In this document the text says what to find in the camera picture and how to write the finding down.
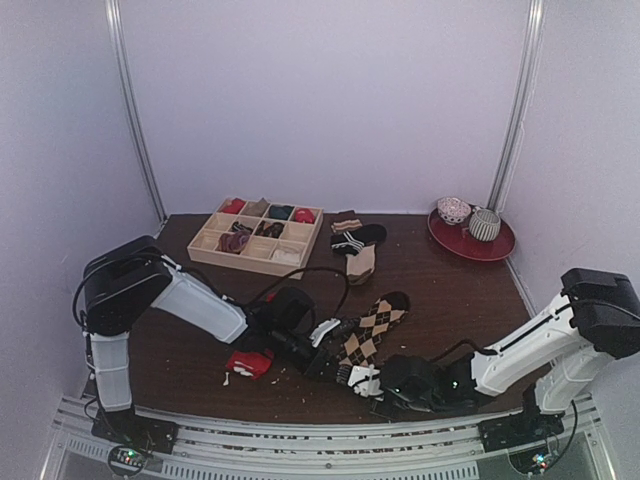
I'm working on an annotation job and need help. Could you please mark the brown beige argyle sock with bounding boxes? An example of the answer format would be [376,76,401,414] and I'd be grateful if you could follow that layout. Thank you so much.
[336,291,411,366]

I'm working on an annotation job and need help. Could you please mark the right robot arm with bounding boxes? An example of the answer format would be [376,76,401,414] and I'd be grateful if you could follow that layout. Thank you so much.
[336,268,639,442]

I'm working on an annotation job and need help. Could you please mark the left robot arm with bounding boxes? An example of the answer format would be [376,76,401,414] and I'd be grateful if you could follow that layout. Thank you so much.
[72,236,340,444]

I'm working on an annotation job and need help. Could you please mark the beige green-toed sock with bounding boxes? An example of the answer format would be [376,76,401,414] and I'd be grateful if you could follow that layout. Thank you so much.
[346,245,376,286]

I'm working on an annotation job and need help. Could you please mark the black white-striped sock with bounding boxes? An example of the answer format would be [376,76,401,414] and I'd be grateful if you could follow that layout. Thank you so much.
[330,224,387,255]

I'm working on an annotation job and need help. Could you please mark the maroon striped sock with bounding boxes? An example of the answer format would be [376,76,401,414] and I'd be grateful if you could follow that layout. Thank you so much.
[331,210,363,234]

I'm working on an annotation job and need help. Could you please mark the wooden compartment organizer box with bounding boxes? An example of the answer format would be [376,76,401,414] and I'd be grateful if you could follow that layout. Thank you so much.
[187,197,324,279]

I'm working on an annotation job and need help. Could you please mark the rolled red white sock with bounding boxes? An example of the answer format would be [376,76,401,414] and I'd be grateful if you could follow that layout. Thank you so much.
[293,208,316,224]

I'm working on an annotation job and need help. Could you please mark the rolled dark patterned sock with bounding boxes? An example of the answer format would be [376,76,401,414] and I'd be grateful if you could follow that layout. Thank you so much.
[255,221,285,239]

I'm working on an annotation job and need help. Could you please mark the rolled teal sock in box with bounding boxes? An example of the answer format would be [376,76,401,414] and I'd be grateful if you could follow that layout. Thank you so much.
[268,204,294,221]

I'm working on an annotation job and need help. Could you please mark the rolled purple orange sock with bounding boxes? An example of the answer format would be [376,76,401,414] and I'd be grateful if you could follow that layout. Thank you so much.
[217,231,251,255]

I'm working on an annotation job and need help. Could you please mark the rolled black striped sock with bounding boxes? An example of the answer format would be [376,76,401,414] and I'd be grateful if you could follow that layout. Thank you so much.
[231,222,253,234]

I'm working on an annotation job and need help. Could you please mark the rolled beige sock in box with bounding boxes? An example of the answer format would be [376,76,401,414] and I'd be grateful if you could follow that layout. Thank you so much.
[243,198,270,217]

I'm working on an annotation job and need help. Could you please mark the patterned ceramic bowl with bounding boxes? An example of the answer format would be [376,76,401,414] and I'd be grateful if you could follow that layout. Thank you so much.
[437,197,472,225]

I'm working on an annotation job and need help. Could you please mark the red round tray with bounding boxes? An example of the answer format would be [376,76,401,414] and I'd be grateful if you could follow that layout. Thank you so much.
[427,209,516,262]

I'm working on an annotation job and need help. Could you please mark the rolled red sock in box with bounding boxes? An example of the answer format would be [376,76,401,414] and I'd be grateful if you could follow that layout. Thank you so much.
[221,198,246,215]

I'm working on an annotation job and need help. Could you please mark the striped ceramic mug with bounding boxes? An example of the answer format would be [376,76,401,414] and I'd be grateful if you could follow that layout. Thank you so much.
[469,207,501,242]

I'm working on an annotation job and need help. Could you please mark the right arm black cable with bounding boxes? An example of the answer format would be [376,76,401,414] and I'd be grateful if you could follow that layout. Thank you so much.
[432,339,496,364]

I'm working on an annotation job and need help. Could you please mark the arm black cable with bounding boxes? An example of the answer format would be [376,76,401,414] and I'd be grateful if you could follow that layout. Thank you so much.
[432,339,496,364]
[247,264,350,321]

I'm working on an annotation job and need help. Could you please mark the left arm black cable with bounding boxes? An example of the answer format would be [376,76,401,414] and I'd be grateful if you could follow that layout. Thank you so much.
[247,264,350,321]

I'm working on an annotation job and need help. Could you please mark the aluminium front rail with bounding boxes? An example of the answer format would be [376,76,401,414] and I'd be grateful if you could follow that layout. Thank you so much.
[35,396,620,479]

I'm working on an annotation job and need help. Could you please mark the right aluminium frame post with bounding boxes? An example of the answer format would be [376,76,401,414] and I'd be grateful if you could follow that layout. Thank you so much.
[487,0,546,213]

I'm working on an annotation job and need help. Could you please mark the aluminium frame post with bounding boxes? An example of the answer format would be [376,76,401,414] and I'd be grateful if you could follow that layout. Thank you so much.
[487,0,546,213]
[104,0,168,224]

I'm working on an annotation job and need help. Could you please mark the left aluminium frame post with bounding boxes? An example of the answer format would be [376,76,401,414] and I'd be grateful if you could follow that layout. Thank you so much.
[104,0,168,224]

